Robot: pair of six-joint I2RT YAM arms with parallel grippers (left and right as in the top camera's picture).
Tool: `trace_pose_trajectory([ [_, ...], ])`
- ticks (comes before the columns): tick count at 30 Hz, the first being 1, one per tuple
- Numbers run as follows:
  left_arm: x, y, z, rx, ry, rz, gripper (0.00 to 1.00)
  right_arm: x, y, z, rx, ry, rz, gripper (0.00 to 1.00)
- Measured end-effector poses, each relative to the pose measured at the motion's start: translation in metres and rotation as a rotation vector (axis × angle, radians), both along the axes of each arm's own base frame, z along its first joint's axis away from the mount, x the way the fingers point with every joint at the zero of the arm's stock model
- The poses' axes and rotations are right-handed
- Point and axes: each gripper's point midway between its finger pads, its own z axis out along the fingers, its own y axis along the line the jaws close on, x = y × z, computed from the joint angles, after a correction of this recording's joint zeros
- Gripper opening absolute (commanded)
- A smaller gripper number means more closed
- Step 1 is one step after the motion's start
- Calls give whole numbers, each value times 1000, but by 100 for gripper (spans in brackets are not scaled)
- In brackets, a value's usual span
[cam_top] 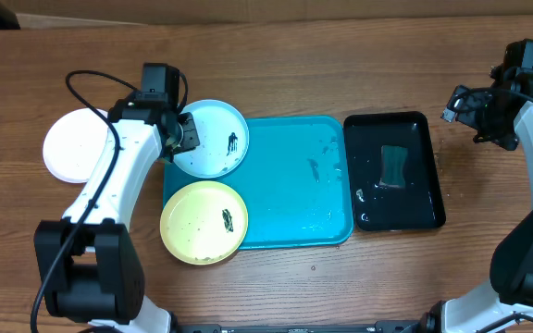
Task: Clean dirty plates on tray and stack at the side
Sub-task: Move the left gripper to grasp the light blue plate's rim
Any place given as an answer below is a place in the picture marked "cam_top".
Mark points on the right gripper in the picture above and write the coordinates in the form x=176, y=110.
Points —
x=507, y=138

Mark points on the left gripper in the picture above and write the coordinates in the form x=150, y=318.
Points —
x=190, y=137

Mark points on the light blue plate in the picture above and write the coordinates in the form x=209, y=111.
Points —
x=224, y=140

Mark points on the white plate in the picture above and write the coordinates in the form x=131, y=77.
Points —
x=73, y=145

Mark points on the green orange sponge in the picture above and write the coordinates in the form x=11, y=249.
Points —
x=393, y=159

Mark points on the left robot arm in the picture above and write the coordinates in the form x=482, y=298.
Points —
x=90, y=272

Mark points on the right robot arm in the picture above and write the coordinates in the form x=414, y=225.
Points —
x=506, y=298

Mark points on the black water tray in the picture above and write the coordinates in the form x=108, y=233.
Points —
x=419, y=204

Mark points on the teal plastic tray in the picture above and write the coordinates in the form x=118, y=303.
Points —
x=294, y=182

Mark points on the yellow plate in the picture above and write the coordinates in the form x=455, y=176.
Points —
x=204, y=223

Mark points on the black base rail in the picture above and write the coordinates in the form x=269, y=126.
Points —
x=390, y=326

